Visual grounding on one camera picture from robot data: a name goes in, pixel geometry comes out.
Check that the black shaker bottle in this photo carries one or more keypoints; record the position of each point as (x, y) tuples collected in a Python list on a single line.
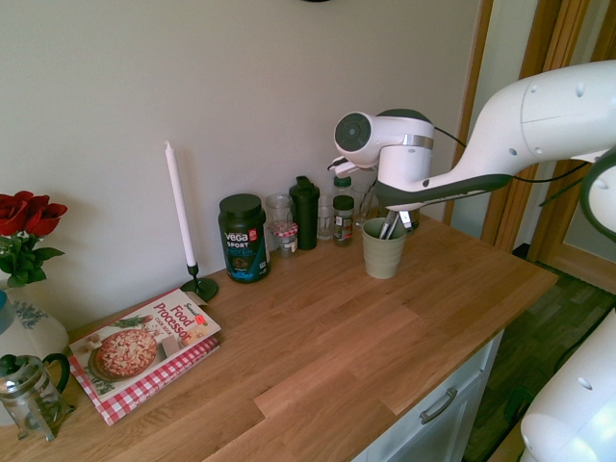
[(304, 216)]

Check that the black candle holder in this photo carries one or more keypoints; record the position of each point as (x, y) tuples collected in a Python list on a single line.
[(202, 288)]

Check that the black Vega protein tub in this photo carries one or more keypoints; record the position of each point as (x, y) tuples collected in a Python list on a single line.
[(243, 240)]

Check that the clear glass jar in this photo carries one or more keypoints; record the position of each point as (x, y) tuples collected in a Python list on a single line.
[(279, 209)]

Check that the white cabinet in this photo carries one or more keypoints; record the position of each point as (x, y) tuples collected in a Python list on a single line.
[(462, 380)]

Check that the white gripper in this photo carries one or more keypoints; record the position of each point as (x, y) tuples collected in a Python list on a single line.
[(350, 167)]

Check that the glass French press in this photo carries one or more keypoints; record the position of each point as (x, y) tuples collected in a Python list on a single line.
[(29, 394)]

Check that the clear glass carafe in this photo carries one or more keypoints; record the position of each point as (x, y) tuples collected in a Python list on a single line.
[(363, 207)]

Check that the white floral vase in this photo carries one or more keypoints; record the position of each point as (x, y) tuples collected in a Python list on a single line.
[(29, 332)]

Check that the red roses bouquet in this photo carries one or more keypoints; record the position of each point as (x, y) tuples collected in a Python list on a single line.
[(29, 212)]

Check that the red checkered book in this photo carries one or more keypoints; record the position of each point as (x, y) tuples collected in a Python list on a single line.
[(125, 405)]

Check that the green ribbed utensil holder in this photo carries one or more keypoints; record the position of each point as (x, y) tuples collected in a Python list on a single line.
[(382, 260)]

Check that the dark-lid spice jar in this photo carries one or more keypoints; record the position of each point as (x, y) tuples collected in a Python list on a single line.
[(343, 226)]

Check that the tall white candle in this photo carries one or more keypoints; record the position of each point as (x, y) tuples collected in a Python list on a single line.
[(180, 207)]

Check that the Food Processor cookbook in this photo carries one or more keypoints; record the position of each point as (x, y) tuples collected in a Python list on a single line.
[(144, 346)]

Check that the green-lid spice jar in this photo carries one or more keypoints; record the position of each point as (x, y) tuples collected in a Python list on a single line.
[(342, 184)]

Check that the black wall clock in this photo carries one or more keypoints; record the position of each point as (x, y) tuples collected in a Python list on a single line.
[(317, 1)]

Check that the small jar gingham lid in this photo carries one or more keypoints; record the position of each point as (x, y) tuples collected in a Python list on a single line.
[(284, 232)]

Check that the steel black-tipped kitchen tongs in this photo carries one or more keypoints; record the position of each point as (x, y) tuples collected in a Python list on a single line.
[(391, 227)]

